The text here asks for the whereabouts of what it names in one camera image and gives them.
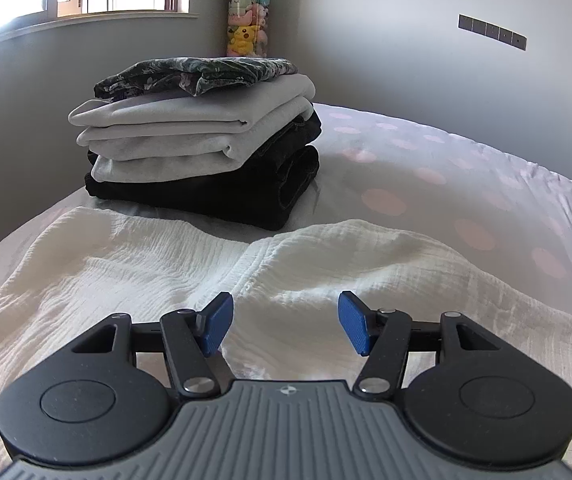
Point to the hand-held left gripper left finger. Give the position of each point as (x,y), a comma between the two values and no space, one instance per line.
(217,321)

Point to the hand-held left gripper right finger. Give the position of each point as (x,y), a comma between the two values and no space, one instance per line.
(354,321)

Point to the white crinkled garment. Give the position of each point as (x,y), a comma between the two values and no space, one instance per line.
(131,270)

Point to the folded black pants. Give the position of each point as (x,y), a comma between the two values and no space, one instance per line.
(246,185)

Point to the pink polka dot bedsheet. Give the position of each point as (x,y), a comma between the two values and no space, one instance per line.
(416,175)

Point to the folded light grey garment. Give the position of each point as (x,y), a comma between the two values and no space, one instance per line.
(191,120)

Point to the folded dark floral garment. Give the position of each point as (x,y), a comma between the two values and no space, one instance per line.
(206,72)

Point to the clear tube of plush toys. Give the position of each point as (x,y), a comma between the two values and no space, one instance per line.
(246,10)

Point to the dark wall switch strip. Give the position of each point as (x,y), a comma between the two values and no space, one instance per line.
(491,31)

